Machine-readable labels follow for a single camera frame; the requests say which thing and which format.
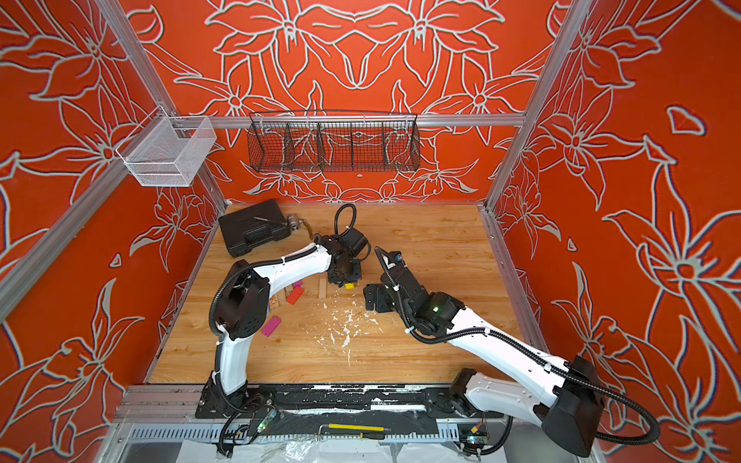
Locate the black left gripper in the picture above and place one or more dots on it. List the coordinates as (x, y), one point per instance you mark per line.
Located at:
(358, 275)

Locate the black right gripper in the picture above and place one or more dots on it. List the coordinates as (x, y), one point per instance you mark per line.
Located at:
(372, 294)

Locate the natural wooden block angled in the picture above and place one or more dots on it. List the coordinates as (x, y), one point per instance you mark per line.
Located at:
(322, 288)

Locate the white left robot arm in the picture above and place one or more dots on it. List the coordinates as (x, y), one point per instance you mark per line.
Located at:
(241, 305)

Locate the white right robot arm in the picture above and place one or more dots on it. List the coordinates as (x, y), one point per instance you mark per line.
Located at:
(560, 396)

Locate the red block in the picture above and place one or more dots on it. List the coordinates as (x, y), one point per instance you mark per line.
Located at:
(295, 295)

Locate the magenta block front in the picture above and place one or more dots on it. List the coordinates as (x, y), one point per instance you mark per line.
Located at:
(271, 326)

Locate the black plastic tool case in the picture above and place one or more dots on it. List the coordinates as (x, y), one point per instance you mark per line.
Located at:
(246, 229)

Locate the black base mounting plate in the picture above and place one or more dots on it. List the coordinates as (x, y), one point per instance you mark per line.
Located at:
(433, 400)

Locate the black wire basket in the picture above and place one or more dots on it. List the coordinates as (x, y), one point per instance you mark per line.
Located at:
(346, 142)

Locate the white wire basket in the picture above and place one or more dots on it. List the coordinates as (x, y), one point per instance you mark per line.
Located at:
(166, 151)

